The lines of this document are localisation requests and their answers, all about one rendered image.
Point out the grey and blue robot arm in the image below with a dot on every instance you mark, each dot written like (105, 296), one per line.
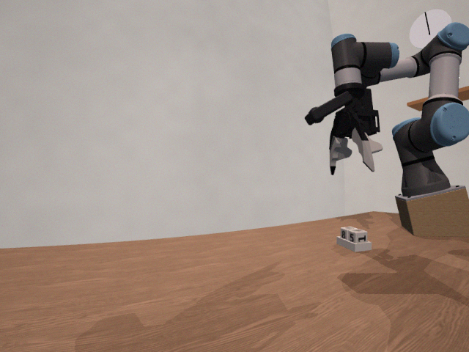
(444, 120)

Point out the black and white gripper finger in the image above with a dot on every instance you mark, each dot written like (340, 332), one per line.
(338, 150)
(363, 142)

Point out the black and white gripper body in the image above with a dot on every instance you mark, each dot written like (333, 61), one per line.
(361, 99)

